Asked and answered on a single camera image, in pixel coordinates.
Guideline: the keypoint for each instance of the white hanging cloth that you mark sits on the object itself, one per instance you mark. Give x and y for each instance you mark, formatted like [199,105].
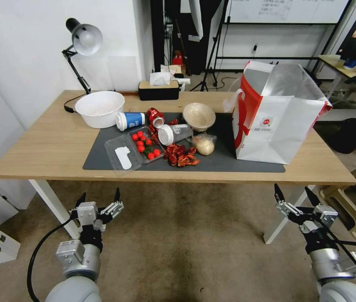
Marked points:
[193,19]

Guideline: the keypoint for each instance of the beige plastic stool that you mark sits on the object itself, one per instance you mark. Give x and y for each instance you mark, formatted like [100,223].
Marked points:
[354,204]

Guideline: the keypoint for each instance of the crushed red can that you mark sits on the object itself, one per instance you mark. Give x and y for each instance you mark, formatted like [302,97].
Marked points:
[154,115]

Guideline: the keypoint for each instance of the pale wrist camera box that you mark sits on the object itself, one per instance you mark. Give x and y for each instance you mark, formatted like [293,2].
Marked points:
[87,213]
[329,212]

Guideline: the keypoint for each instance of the white tissue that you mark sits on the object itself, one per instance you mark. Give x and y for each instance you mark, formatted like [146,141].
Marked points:
[159,78]

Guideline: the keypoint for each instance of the black tripod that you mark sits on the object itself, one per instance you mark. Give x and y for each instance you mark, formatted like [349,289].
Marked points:
[204,80]

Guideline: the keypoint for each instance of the red cherry tomato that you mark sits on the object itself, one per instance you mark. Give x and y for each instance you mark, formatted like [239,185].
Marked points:
[140,143]
[150,155]
[135,137]
[148,142]
[140,134]
[141,149]
[157,153]

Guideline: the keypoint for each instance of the small red crayfish piece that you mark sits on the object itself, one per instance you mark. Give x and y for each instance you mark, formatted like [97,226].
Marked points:
[173,122]

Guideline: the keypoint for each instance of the beige paper bowl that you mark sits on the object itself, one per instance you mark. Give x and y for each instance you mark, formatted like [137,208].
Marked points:
[198,115]

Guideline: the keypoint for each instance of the wooden table with white legs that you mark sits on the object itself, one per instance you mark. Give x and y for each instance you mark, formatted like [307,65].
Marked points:
[52,148]

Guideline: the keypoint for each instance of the clear plastic clamshell container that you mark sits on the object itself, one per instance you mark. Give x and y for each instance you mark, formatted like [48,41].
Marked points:
[121,157]

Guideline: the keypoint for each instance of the grey desk mat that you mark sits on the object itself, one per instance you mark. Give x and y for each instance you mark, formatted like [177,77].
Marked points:
[219,162]

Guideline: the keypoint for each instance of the clear cup with white lid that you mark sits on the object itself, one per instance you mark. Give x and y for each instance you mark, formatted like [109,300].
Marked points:
[173,133]

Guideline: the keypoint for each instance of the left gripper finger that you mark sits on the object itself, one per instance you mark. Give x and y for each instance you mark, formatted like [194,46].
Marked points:
[81,201]
[113,210]

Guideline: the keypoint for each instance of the black desk lamp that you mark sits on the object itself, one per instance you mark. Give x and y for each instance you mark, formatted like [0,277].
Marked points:
[86,37]

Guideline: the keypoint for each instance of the bun in plastic bag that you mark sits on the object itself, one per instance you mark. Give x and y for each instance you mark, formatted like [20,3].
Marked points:
[205,147]

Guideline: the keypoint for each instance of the whiteboard on black stand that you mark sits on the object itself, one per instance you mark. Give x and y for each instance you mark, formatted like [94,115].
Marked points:
[285,11]

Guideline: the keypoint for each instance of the red fire extinguisher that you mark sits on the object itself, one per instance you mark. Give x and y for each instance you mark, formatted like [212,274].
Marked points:
[178,59]

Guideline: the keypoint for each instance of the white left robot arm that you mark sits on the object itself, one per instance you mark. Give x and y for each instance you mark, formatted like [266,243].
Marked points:
[71,287]

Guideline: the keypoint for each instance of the large white plastic bowl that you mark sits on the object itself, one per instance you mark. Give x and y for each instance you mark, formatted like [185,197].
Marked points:
[100,108]

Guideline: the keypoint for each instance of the cardboard box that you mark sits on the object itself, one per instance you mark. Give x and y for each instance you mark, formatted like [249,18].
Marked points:
[173,69]

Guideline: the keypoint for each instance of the white and red delivery bag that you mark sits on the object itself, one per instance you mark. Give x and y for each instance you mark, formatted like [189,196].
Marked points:
[278,129]

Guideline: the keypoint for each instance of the black tissue box wooden lid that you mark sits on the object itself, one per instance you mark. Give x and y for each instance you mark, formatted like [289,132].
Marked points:
[158,92]

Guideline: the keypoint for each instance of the yellow topped side desk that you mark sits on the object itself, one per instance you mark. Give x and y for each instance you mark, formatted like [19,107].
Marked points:
[338,66]

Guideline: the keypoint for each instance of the black bag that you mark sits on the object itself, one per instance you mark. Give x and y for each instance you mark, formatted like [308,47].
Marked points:
[349,133]

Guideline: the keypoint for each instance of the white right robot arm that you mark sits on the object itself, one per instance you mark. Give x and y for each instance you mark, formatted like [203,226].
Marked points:
[327,262]

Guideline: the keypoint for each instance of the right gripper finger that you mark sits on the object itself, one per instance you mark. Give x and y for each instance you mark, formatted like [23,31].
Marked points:
[312,196]
[288,208]

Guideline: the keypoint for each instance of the white cup with blue sleeve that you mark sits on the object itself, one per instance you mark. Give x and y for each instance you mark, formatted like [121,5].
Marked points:
[131,120]

